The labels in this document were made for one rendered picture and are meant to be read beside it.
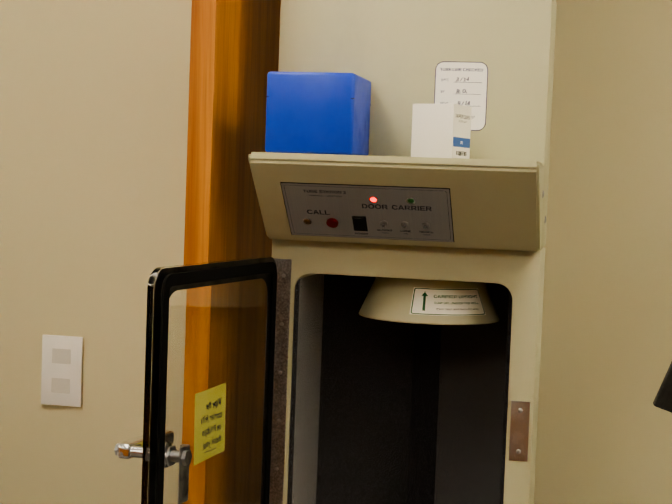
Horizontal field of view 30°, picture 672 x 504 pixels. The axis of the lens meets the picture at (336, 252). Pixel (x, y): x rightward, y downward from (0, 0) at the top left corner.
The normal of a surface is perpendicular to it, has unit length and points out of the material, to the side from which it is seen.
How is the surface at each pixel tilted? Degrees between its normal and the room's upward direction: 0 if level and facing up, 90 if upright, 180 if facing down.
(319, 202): 135
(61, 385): 90
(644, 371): 90
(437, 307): 66
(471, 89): 90
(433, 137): 90
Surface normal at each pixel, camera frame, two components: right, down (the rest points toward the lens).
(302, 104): -0.22, 0.04
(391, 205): -0.18, 0.73
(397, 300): -0.47, -0.38
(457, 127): 0.87, 0.06
